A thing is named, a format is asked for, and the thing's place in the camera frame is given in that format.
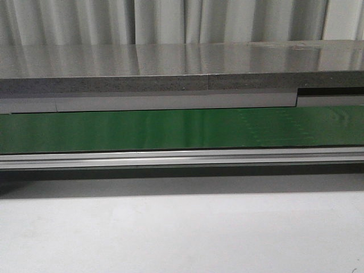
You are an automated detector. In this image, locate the grey stone counter slab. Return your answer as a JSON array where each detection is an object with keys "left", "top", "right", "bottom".
[{"left": 1, "top": 40, "right": 363, "bottom": 97}]

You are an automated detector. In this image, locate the aluminium conveyor frame rail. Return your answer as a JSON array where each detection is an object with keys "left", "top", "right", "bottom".
[{"left": 1, "top": 147, "right": 363, "bottom": 170}]

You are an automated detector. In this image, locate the green conveyor belt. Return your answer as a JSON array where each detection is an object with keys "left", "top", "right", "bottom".
[{"left": 1, "top": 106, "right": 363, "bottom": 154}]

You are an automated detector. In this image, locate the white pleated curtain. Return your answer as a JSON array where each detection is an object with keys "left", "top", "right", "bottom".
[{"left": 1, "top": 1, "right": 363, "bottom": 46}]

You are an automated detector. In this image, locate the grey panel under counter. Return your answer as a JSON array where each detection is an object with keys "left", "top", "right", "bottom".
[{"left": 1, "top": 87, "right": 363, "bottom": 114}]

